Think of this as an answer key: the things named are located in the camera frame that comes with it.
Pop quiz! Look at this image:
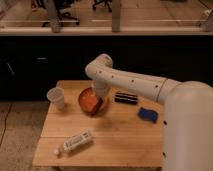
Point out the dark red pepper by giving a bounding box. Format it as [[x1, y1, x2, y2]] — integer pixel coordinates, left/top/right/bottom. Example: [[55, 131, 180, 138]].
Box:
[[91, 98, 103, 116]]

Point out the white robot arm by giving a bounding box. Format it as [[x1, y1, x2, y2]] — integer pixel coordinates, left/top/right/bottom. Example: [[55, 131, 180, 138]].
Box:
[[85, 54, 213, 171]]

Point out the orange bowl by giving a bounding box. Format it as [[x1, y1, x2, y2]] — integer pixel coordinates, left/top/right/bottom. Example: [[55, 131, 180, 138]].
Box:
[[78, 87, 109, 115]]

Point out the black rectangular box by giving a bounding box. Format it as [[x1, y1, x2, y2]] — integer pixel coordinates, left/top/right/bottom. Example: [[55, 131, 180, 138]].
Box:
[[114, 93, 138, 105]]

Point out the blue sponge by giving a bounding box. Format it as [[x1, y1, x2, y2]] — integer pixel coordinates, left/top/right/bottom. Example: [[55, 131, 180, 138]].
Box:
[[138, 107, 158, 123]]

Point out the wooden table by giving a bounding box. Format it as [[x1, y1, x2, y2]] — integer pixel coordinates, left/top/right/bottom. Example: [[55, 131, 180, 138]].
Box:
[[33, 80, 163, 167]]

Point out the white plastic bottle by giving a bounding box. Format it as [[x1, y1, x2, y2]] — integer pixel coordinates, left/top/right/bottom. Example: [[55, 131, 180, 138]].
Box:
[[53, 131, 93, 156]]

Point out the black office chair base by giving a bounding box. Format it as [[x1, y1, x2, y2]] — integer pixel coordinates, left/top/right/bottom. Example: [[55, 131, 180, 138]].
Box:
[[52, 0, 80, 25]]

